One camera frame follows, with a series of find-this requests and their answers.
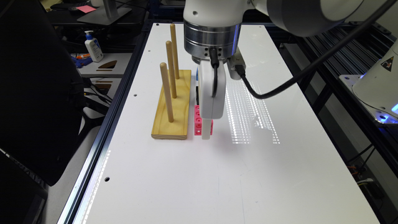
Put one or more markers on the blue glue gun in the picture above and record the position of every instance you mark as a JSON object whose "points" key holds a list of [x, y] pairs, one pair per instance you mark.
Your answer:
{"points": [[82, 60]]}

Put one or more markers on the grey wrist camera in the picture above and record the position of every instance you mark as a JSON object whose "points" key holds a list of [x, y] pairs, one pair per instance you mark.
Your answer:
{"points": [[233, 61]]}

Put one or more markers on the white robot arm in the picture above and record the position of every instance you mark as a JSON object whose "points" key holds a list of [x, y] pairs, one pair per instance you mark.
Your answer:
{"points": [[211, 34]]}

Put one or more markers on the white lotion pump bottle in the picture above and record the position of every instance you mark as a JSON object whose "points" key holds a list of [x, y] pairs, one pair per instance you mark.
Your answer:
{"points": [[93, 47]]}

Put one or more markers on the near wooden peg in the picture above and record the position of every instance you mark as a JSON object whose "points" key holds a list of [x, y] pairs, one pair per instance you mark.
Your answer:
{"points": [[167, 95]]}

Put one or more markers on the middle wooden peg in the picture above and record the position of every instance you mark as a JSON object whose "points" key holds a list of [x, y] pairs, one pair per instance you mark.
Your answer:
{"points": [[170, 59]]}

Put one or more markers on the far wooden peg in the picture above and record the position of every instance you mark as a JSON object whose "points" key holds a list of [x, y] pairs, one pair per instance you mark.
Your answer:
{"points": [[174, 50]]}

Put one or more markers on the black office chair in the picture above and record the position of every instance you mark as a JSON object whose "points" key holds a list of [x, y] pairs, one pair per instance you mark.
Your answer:
{"points": [[41, 92]]}

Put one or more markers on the grey monitor stand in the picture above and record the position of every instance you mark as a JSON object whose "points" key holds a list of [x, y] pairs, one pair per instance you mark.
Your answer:
{"points": [[106, 12]]}

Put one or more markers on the wooden peg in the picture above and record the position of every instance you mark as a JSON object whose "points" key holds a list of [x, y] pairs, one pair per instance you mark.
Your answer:
{"points": [[174, 50], [167, 95], [170, 59]]}

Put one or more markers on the pink cube block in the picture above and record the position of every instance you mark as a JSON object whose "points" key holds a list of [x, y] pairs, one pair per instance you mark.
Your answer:
{"points": [[198, 121]]}

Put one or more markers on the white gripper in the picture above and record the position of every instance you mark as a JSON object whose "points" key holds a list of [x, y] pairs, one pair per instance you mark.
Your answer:
{"points": [[210, 107]]}

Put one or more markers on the pink sticky note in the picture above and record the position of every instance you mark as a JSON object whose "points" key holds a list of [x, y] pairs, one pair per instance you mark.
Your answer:
{"points": [[86, 8]]}

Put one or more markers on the wooden peg base board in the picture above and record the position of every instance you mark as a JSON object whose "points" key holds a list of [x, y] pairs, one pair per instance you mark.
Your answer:
{"points": [[177, 130]]}

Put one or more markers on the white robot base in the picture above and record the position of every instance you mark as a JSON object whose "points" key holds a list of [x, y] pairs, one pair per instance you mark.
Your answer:
{"points": [[376, 90]]}

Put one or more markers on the black cube block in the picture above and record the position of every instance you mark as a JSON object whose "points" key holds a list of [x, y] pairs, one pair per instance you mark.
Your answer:
{"points": [[197, 95]]}

